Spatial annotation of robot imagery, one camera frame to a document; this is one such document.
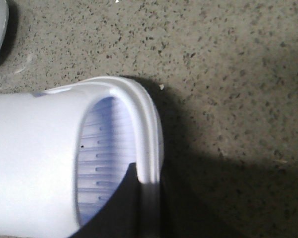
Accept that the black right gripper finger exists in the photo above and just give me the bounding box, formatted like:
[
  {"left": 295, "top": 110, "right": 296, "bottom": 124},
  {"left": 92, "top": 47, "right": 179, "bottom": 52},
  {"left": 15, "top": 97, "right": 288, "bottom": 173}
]
[{"left": 72, "top": 163, "right": 140, "bottom": 238}]

